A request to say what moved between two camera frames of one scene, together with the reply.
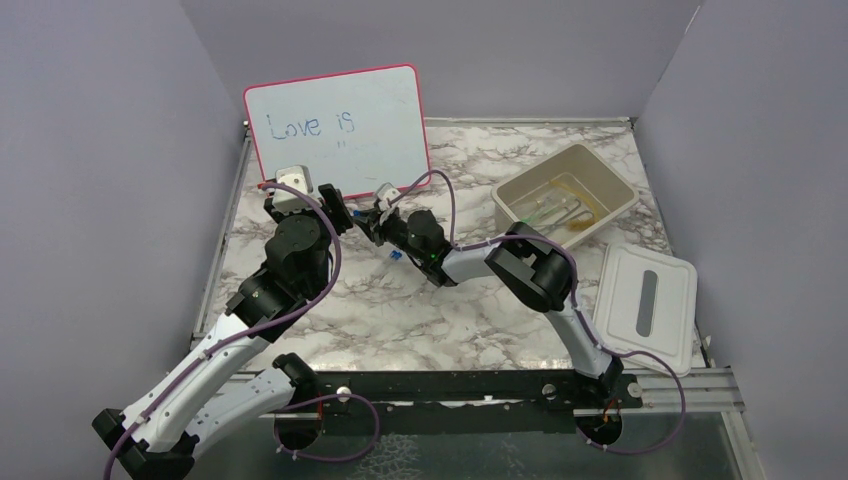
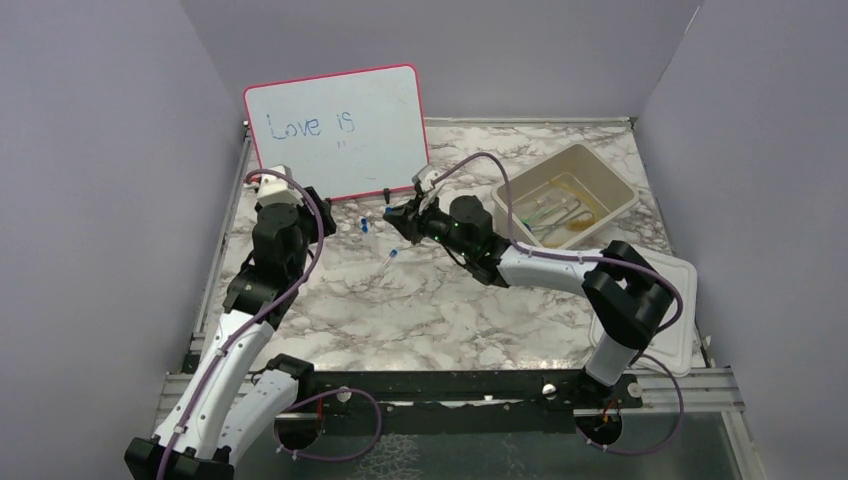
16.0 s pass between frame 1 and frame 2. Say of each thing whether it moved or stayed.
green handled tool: stayed
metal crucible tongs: stayed
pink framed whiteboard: stayed
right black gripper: moved
